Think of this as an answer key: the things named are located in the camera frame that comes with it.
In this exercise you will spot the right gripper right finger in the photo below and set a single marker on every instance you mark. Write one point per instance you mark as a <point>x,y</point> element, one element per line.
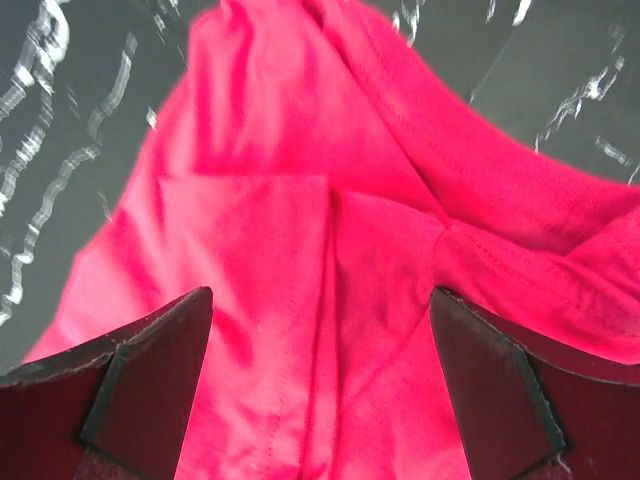
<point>529,407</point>

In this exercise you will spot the pink t shirt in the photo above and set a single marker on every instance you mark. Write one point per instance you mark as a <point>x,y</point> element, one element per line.
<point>317,176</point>

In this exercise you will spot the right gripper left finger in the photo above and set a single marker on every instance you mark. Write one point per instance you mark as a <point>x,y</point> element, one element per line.
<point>115,407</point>

